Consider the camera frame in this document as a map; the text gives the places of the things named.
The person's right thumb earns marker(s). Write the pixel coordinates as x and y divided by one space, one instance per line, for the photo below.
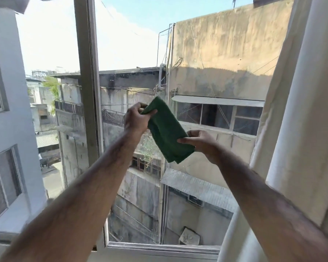
186 140

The cream curtain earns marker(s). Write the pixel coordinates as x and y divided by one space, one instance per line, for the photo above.
298 114

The hanging green plant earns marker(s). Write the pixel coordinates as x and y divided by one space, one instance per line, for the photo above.
147 148

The person's right forearm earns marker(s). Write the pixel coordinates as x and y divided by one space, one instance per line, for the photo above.
265 207

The corrugated metal awning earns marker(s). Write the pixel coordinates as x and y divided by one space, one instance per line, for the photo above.
199 188

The white building with windows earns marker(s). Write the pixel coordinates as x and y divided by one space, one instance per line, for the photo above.
8 128

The green tree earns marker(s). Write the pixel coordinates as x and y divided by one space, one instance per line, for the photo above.
52 85

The person's left forearm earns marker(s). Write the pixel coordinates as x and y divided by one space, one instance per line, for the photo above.
71 204

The person's left hand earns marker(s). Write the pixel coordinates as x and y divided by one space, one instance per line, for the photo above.
135 120

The grey concrete building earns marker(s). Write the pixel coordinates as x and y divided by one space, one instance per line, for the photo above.
117 111

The white window frame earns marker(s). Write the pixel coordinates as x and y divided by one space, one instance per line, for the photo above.
90 106

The person's right hand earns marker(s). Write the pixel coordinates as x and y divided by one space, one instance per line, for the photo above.
205 145

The green microfibre cloth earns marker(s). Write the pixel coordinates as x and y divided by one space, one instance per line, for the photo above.
166 132

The white air conditioner unit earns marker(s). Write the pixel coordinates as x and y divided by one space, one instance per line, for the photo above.
189 237

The person's left thumb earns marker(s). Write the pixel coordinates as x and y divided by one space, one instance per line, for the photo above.
150 113

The weathered beige building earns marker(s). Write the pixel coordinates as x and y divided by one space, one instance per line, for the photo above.
224 79

